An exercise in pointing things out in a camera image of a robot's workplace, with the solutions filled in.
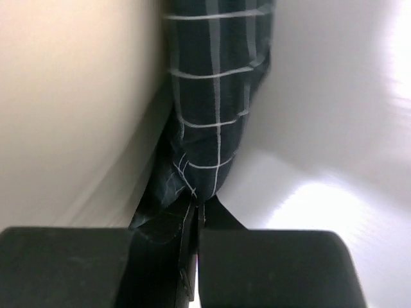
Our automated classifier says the dark checked pillowcase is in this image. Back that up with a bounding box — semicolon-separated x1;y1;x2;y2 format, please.
128;0;277;232

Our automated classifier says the cream pillow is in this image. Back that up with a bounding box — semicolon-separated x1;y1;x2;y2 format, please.
1;1;170;228

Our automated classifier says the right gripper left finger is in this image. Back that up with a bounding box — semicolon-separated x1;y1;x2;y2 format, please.
0;192;197;308

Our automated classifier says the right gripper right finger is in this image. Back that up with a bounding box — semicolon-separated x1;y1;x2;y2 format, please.
198;198;366;307

